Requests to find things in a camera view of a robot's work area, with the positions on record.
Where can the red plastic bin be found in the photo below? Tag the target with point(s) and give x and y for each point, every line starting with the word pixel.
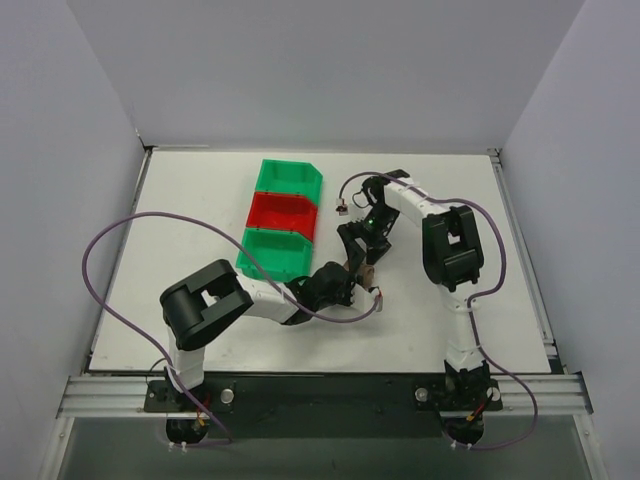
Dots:
pixel 283 212

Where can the green plastic bin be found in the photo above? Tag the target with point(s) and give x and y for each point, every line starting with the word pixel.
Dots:
pixel 290 177
pixel 284 255

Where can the tan sock with striped cuff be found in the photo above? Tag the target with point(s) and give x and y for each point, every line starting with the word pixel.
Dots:
pixel 363 276

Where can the aluminium front frame rail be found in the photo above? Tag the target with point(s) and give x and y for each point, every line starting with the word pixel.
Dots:
pixel 121 397

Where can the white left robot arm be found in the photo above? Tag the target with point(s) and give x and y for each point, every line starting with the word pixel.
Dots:
pixel 199 308

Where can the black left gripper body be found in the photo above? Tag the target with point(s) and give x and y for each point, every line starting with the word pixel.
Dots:
pixel 345 286

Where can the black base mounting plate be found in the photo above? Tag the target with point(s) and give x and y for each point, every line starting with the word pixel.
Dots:
pixel 322 406

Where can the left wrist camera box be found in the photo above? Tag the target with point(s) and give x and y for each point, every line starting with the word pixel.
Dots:
pixel 364 300

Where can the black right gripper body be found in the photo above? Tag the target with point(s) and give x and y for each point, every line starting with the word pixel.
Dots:
pixel 361 235

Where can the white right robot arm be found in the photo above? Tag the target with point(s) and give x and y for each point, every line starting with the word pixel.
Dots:
pixel 452 258

